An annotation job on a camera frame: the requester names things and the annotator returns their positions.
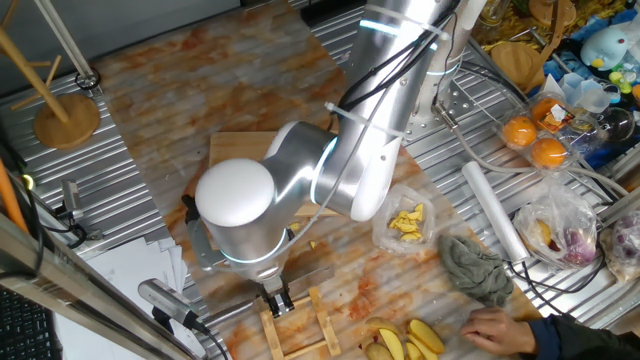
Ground blue cloth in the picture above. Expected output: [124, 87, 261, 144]
[542, 9, 640, 169]

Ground plastic bag of vegetables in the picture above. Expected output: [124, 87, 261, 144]
[513, 180, 600, 272]

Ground purple onion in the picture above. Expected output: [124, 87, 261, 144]
[558, 227, 599, 268]

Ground glass bowl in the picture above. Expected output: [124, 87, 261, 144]
[597, 106, 637, 145]

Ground white plastic wrap roll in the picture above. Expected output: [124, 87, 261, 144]
[460, 160, 531, 265]

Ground white stand legs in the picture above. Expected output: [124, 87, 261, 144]
[32, 0, 103, 92]

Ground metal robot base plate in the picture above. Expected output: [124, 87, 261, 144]
[402, 69, 476, 144]

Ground wooden knife rack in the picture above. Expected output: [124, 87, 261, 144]
[258, 285, 342, 360]

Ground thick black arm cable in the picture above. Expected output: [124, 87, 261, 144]
[337, 4, 454, 114]

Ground bananas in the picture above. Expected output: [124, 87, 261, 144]
[407, 318, 446, 355]

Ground orange fruit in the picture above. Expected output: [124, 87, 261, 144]
[501, 115, 538, 149]
[529, 137, 568, 170]

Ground wooden stand with round base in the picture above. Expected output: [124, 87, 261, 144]
[0, 0, 102, 151]

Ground round wooden plate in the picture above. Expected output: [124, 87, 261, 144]
[490, 41, 547, 95]

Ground aluminium frame bar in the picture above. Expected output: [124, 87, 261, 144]
[0, 213, 199, 360]

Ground clear plastic bag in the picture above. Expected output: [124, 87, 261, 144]
[370, 182, 439, 255]

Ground silver camera bracket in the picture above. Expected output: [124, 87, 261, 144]
[186, 218, 227, 274]

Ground black keyboard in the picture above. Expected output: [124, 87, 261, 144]
[0, 287, 64, 360]

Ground clear plastic fruit tray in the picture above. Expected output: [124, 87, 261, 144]
[494, 89, 604, 175]

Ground potato inside bag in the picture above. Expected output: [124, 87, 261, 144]
[528, 218, 553, 248]

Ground small wooden stand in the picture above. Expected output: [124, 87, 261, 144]
[528, 0, 578, 27]

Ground pile of potato slices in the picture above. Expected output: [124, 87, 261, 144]
[388, 202, 425, 241]

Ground grey hose with connector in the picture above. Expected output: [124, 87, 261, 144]
[430, 98, 632, 197]

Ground black power cable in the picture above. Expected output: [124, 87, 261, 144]
[505, 252, 607, 317]

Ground black camera cable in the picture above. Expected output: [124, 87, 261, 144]
[192, 319, 231, 360]
[42, 207, 104, 251]

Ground wooden cutting board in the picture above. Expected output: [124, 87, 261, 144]
[207, 130, 346, 220]

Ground stack of white papers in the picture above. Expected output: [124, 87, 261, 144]
[53, 237, 207, 360]

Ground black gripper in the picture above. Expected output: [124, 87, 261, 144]
[257, 274, 296, 320]

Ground blue plush toy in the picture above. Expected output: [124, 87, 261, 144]
[579, 24, 632, 72]

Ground grey green cloth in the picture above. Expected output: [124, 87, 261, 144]
[437, 233, 515, 310]

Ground dark fabric garment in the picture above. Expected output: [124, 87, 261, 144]
[524, 313, 640, 360]

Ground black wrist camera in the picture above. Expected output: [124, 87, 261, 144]
[181, 194, 202, 225]

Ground silver bar camera on mount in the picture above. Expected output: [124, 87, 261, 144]
[137, 278, 202, 334]

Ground plastic bag with purple vegetables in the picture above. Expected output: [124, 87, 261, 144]
[598, 209, 640, 285]

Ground orange with label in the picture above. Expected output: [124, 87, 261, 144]
[529, 97, 567, 127]

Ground orange marble pattern mat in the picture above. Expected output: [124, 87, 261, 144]
[92, 0, 550, 360]

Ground bare person hand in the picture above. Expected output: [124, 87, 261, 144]
[458, 306, 540, 357]

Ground orange pole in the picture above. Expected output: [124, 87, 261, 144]
[0, 158, 30, 235]

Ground clear measuring cup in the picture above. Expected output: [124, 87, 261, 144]
[558, 72, 622, 115]

